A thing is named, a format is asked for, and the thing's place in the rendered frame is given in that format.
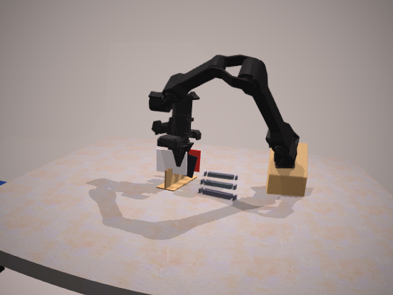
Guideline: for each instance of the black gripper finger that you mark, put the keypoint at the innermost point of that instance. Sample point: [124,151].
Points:
[179,154]
[189,146]

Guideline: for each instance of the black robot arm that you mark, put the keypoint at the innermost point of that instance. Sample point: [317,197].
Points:
[252,79]

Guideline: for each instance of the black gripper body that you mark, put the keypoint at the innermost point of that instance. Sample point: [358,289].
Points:
[181,132]

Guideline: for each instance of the red board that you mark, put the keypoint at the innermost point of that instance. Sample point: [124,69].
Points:
[196,153]

